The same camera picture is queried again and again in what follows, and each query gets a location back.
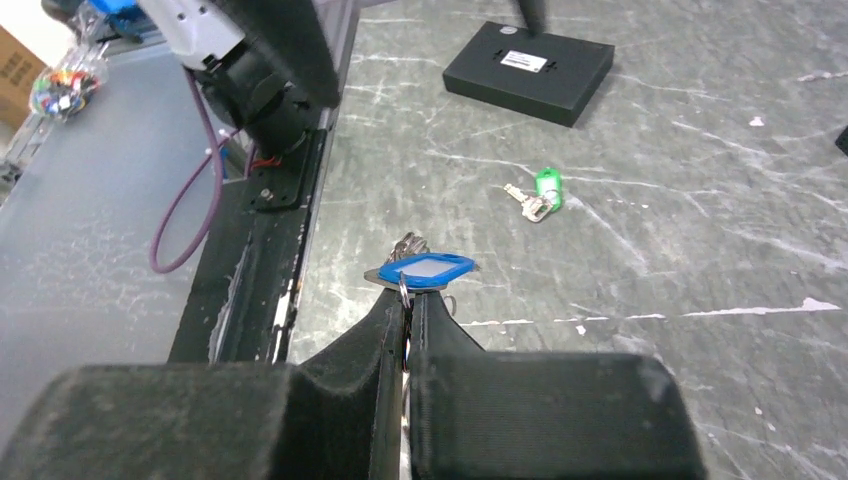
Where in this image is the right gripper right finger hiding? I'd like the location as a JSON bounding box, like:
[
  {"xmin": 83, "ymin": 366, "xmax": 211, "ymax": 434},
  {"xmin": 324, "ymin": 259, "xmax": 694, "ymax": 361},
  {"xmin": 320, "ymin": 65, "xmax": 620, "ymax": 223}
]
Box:
[{"xmin": 409, "ymin": 292, "xmax": 708, "ymax": 479}]

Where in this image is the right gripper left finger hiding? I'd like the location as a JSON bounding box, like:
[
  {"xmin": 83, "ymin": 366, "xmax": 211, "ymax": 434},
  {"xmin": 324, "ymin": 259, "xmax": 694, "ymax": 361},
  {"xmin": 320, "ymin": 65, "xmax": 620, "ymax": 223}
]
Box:
[{"xmin": 1, "ymin": 290, "xmax": 405, "ymax": 479}]

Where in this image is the blue key top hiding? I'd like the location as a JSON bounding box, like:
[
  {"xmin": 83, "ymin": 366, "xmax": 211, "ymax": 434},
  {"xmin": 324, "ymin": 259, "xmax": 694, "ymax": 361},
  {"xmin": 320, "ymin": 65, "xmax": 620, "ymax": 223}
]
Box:
[{"xmin": 377, "ymin": 253, "xmax": 478, "ymax": 291}]

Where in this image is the round metal keyring disc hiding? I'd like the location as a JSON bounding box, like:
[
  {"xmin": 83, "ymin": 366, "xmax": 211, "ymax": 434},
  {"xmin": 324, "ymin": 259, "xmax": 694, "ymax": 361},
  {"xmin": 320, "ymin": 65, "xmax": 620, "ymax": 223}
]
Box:
[{"xmin": 365, "ymin": 231, "xmax": 479, "ymax": 479}]

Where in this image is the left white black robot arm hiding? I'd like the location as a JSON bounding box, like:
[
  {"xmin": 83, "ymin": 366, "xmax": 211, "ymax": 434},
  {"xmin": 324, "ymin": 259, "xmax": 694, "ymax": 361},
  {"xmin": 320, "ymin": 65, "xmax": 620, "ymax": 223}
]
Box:
[{"xmin": 139, "ymin": 1, "xmax": 343, "ymax": 157}]

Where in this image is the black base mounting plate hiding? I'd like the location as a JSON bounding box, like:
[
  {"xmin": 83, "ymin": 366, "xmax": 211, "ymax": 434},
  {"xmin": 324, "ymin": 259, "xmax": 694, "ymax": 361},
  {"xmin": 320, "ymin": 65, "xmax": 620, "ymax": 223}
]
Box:
[{"xmin": 168, "ymin": 130, "xmax": 328, "ymax": 363}]

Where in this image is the black box with label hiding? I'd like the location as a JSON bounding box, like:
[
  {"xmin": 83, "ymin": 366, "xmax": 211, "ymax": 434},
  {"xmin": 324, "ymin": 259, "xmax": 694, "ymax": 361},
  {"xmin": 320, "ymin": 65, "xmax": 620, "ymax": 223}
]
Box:
[{"xmin": 442, "ymin": 21, "xmax": 615, "ymax": 127}]

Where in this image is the bag of coloured items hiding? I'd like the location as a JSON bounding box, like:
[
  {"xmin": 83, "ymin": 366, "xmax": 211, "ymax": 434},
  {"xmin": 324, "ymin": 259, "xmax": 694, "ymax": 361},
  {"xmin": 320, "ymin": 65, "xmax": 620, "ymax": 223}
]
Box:
[{"xmin": 29, "ymin": 1, "xmax": 107, "ymax": 120}]

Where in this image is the black rectangular block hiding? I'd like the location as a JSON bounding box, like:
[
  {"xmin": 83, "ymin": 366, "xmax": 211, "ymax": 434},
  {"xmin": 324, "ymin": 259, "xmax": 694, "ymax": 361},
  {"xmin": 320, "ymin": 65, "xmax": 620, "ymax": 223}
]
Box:
[{"xmin": 834, "ymin": 127, "xmax": 848, "ymax": 155}]

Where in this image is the cardboard box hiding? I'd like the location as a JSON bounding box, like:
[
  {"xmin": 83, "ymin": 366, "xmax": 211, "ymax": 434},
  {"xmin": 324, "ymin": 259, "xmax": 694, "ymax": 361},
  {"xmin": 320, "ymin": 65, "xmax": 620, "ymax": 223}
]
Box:
[{"xmin": 1, "ymin": 27, "xmax": 46, "ymax": 129}]

